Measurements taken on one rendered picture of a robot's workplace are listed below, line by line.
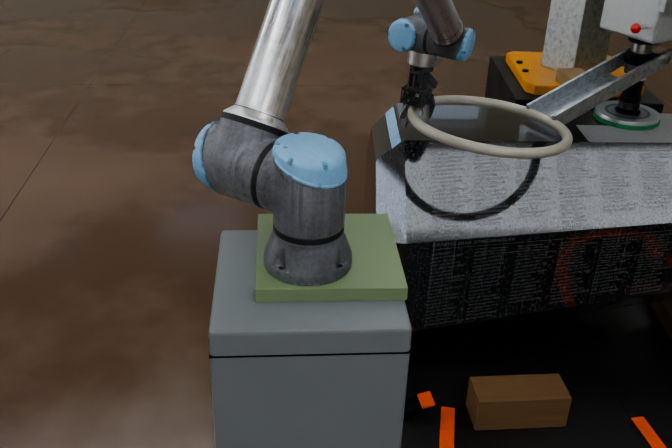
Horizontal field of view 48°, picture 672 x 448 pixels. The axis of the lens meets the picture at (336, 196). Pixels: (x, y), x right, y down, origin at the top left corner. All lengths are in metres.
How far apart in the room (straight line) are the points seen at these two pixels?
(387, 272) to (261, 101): 0.45
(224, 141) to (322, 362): 0.49
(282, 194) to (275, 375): 0.36
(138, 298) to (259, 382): 1.60
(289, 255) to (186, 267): 1.75
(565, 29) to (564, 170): 0.99
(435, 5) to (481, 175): 0.69
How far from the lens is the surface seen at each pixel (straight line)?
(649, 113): 2.81
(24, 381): 2.82
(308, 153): 1.48
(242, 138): 1.56
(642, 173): 2.58
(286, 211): 1.50
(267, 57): 1.60
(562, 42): 3.34
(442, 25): 1.97
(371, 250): 1.68
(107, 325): 2.99
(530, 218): 2.39
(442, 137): 2.10
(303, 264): 1.53
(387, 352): 1.53
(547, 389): 2.55
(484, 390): 2.49
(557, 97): 2.56
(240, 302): 1.56
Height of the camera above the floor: 1.75
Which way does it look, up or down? 27 degrees down
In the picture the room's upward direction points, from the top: 2 degrees clockwise
